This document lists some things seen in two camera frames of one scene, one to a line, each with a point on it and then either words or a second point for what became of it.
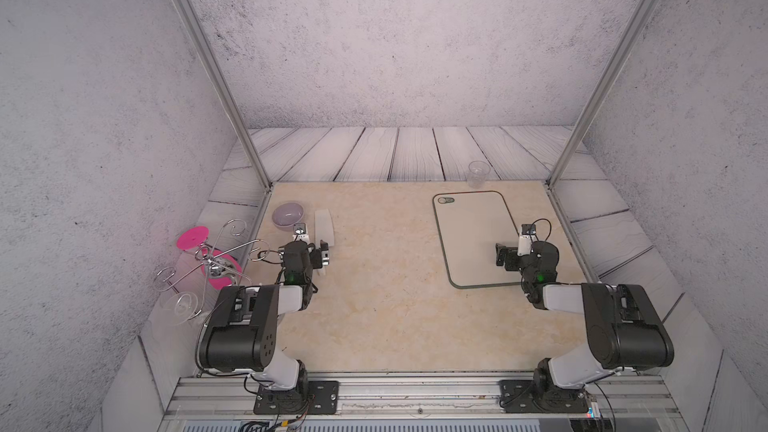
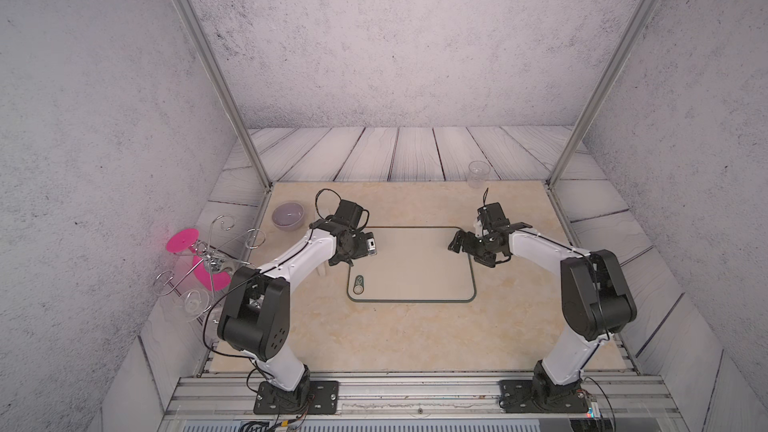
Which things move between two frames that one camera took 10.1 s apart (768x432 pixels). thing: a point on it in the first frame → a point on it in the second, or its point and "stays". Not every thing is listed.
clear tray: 471,224 → 412,264
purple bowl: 286,215 stays
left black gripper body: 316,261 → 357,247
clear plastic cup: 477,174 stays
